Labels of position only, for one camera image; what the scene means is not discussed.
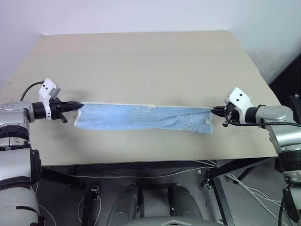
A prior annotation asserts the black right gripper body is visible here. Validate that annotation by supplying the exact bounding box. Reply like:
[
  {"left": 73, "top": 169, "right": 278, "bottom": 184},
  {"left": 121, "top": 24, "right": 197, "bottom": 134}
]
[{"left": 222, "top": 103, "right": 237, "bottom": 128}]

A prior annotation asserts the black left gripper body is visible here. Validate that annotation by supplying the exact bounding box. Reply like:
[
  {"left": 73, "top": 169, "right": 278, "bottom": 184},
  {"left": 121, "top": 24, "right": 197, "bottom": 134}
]
[{"left": 49, "top": 98, "right": 69, "bottom": 123}]

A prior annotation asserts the light blue towel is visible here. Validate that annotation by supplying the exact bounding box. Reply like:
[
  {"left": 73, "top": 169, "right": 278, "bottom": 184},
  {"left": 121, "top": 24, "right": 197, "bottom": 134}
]
[{"left": 73, "top": 101, "right": 214, "bottom": 135}]

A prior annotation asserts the dark grey rounded robot leg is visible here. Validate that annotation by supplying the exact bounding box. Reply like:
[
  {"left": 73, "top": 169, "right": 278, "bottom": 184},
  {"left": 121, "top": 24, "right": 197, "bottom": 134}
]
[
  {"left": 106, "top": 183, "right": 143, "bottom": 226},
  {"left": 167, "top": 183, "right": 203, "bottom": 226}
]

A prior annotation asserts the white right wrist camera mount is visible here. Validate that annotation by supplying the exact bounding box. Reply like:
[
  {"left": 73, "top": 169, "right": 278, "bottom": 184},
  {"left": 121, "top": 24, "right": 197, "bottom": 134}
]
[{"left": 223, "top": 87, "right": 254, "bottom": 119}]

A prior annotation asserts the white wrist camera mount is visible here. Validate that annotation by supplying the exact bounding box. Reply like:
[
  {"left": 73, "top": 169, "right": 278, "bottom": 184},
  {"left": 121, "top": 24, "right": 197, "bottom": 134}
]
[
  {"left": 223, "top": 87, "right": 254, "bottom": 119},
  {"left": 38, "top": 78, "right": 63, "bottom": 121}
]

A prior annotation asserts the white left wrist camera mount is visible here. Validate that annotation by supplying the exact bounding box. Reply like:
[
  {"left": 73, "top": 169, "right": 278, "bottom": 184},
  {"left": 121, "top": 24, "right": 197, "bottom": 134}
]
[{"left": 38, "top": 78, "right": 63, "bottom": 121}]

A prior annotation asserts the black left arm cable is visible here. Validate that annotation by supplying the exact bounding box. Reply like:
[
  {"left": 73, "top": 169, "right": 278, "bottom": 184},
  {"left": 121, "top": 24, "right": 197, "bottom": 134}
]
[{"left": 19, "top": 81, "right": 47, "bottom": 102}]

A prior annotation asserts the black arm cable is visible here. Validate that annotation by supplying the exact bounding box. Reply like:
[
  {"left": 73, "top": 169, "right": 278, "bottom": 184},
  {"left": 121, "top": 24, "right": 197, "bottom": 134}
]
[
  {"left": 19, "top": 81, "right": 47, "bottom": 102},
  {"left": 225, "top": 113, "right": 301, "bottom": 129}
]

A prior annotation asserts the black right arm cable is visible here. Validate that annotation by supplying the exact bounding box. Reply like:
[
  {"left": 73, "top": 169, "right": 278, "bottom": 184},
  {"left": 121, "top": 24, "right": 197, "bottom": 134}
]
[{"left": 225, "top": 113, "right": 301, "bottom": 129}]

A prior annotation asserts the black metal table frame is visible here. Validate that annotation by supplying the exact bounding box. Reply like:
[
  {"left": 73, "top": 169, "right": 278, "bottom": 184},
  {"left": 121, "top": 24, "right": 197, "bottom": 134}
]
[{"left": 40, "top": 157, "right": 279, "bottom": 226}]

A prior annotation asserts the white floor cable bundle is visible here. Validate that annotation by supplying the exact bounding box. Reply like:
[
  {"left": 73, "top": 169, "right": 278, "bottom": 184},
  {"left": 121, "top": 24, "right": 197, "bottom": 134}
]
[{"left": 224, "top": 173, "right": 284, "bottom": 223}]

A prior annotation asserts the thin white floor cable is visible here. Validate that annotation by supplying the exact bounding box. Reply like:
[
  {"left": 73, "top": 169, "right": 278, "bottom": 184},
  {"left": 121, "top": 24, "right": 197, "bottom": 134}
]
[{"left": 69, "top": 160, "right": 221, "bottom": 178}]

